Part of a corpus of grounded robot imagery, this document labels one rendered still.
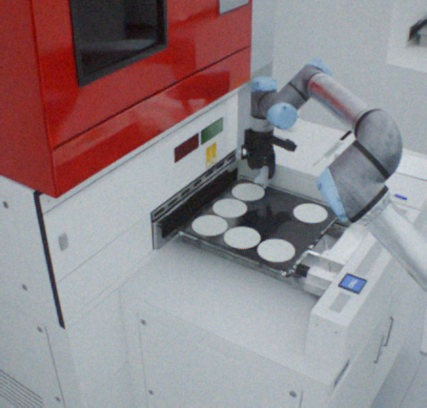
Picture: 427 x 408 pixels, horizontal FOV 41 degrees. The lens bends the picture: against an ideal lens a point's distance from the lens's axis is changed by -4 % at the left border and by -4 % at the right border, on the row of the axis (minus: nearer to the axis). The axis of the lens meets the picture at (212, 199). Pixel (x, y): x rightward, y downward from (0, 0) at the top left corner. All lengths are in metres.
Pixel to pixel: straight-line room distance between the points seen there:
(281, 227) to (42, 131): 0.80
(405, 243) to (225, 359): 0.54
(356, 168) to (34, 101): 0.68
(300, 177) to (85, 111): 0.85
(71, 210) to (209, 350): 0.50
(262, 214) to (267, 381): 0.53
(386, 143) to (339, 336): 0.44
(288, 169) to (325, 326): 0.67
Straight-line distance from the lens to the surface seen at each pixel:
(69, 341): 1.58
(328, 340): 1.40
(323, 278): 1.54
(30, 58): 1.15
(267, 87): 1.70
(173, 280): 1.65
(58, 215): 1.36
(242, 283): 1.64
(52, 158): 1.23
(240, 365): 1.52
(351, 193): 1.31
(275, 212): 1.78
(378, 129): 1.34
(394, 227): 1.33
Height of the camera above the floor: 1.88
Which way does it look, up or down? 33 degrees down
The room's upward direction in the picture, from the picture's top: straight up
